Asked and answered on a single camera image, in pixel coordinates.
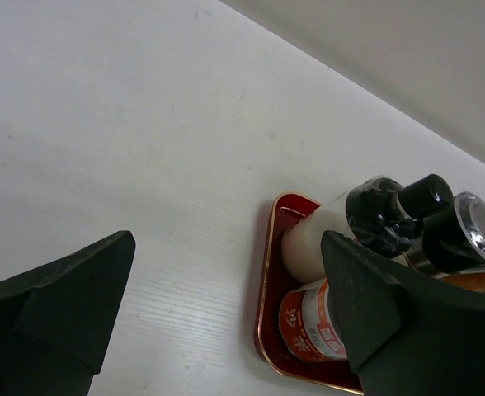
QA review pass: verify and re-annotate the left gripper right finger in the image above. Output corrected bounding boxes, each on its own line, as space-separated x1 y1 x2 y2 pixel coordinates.
321 231 485 395

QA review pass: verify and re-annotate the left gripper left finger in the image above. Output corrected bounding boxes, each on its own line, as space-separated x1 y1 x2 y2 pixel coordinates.
0 231 135 395

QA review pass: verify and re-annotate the grey lid sauce jar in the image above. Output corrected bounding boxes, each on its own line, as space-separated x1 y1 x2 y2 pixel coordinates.
279 279 347 363

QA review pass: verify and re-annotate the clear top pepper grinder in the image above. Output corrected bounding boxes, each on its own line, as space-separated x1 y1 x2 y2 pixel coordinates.
393 191 485 294

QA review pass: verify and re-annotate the black cap white bottle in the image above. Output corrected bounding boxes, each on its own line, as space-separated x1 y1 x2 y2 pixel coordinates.
281 174 454 285

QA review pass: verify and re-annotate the red lacquer tray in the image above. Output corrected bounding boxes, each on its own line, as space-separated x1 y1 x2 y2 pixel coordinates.
253 192 363 395

